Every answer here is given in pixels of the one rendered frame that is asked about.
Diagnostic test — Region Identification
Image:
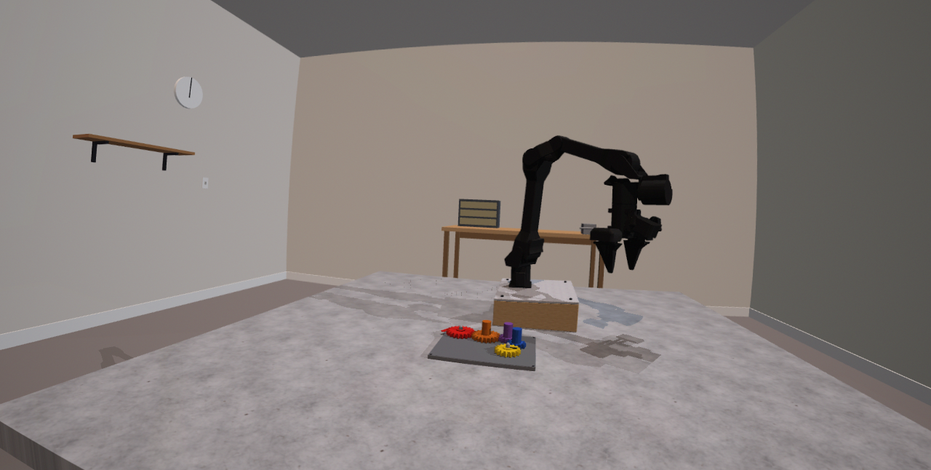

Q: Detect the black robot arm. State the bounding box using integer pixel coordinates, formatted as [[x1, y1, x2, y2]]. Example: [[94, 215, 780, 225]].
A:
[[505, 135, 673, 288]]

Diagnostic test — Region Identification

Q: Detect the yellow gear with black stripe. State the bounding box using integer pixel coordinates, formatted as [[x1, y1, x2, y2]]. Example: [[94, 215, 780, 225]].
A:
[[495, 343, 521, 358]]

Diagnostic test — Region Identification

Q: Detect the blue gear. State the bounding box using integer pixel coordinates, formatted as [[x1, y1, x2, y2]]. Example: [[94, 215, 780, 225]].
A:
[[506, 327, 526, 350]]

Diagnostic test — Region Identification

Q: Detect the orange gear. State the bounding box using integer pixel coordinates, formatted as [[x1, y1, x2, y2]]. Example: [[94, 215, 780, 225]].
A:
[[471, 320, 500, 343]]

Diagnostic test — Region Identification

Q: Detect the red gear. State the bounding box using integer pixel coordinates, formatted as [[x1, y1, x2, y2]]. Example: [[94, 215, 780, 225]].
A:
[[447, 325, 475, 339]]

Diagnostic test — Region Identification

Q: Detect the purple gear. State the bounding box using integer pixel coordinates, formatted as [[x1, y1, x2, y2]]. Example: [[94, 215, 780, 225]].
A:
[[499, 322, 513, 343]]

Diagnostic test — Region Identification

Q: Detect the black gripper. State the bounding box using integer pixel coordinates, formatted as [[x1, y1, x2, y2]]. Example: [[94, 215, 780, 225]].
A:
[[590, 204, 653, 273]]

